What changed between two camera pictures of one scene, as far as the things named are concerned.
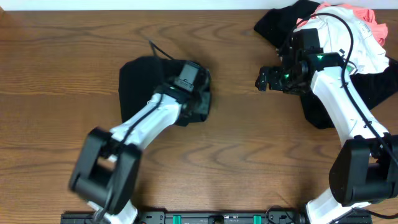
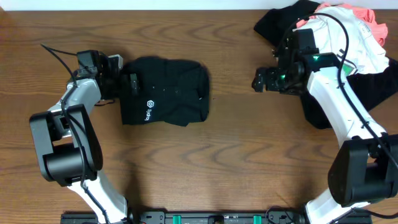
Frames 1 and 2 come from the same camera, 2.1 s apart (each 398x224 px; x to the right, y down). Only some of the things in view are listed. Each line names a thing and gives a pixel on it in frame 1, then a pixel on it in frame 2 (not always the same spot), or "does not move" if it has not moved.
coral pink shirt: [366, 15] does not move
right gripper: [275, 84] does not move
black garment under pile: [277, 25] does not move
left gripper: [203, 108] → [134, 79]
